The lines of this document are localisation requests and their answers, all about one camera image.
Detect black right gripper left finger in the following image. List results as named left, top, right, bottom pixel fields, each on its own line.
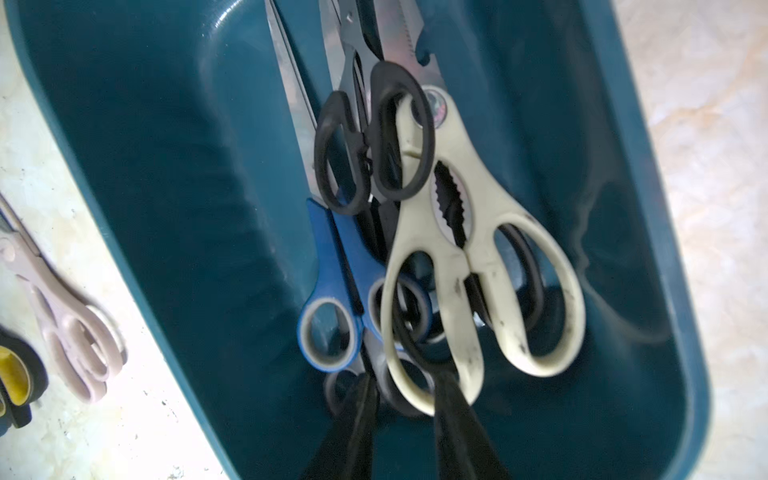
left=300, top=373, right=379, bottom=479

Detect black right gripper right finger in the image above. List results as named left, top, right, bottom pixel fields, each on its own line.
left=434, top=372, right=511, bottom=479

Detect blue grey handled scissors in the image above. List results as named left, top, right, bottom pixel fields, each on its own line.
left=265, top=1, right=400, bottom=373

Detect cream kitchen scissors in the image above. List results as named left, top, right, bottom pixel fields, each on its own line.
left=379, top=0, right=587, bottom=418

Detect pink kitchen scissors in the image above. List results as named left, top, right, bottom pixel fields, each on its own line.
left=1, top=200, right=124, bottom=404

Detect yellow black handled scissors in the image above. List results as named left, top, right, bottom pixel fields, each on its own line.
left=1, top=327, right=49, bottom=428

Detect teal plastic storage box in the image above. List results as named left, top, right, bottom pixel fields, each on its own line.
left=6, top=1, right=710, bottom=479

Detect small all black scissors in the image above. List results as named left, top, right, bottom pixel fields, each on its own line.
left=314, top=1, right=438, bottom=215

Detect black grey handled scissors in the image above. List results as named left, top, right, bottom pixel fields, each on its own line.
left=342, top=224, right=545, bottom=418

